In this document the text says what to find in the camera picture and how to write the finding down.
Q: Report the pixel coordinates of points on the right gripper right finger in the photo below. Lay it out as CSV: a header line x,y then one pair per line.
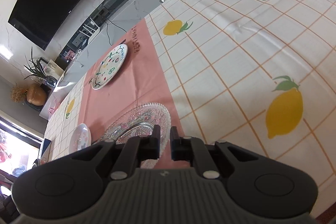
x,y
194,151

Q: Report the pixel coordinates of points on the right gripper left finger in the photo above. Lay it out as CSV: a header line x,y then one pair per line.
x,y
134,151

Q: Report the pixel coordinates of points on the clear glass plate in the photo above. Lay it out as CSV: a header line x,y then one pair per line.
x,y
140,121

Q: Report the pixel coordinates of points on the small white sticker dish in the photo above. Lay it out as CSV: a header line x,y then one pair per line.
x,y
80,138

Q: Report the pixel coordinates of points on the white fruit pattern plate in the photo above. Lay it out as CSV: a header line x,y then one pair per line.
x,y
109,66

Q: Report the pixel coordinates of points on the white blue box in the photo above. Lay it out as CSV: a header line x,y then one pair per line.
x,y
44,151

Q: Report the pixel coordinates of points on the lemon pattern tablecloth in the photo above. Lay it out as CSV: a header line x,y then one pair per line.
x,y
257,73

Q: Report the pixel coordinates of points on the brown round vase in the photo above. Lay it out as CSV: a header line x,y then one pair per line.
x,y
36,95

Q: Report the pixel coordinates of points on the framed photo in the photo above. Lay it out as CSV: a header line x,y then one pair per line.
x,y
54,70

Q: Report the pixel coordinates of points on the white wifi router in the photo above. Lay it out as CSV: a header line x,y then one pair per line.
x,y
90,30

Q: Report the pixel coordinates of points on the potted green plant in glass vase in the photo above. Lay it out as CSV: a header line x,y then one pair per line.
x,y
35,68

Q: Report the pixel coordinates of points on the dried yellow flowers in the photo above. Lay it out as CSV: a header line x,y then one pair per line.
x,y
18,93

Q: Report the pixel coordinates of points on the white marble tv console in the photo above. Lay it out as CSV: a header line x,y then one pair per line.
x,y
128,15

